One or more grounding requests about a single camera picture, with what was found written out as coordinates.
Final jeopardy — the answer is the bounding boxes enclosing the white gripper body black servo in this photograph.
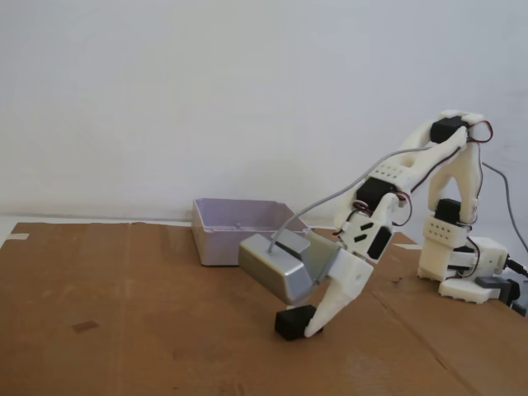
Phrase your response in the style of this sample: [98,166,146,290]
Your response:
[328,209,394,299]

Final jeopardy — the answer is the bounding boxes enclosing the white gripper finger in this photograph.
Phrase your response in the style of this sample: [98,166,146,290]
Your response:
[304,282,356,337]

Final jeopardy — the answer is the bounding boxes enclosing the black block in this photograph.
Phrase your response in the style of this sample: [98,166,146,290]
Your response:
[274,304,327,342]

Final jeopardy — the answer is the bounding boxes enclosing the pale grey plastic box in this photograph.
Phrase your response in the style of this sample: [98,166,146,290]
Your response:
[191,198,314,268]

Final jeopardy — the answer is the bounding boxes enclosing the silver webcam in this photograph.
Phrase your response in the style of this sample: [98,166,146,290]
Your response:
[238,233,315,307]

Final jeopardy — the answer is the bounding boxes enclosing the grey table clamp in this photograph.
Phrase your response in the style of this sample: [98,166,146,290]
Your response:
[474,276,528,318]

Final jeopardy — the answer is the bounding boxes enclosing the brown cardboard sheet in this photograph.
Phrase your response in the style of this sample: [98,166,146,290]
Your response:
[0,221,528,396]

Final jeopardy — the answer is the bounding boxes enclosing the grey camera bracket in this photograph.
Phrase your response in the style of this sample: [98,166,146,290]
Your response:
[274,229,343,290]

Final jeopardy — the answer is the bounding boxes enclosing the black power cable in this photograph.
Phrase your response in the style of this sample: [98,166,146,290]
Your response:
[505,257,528,277]

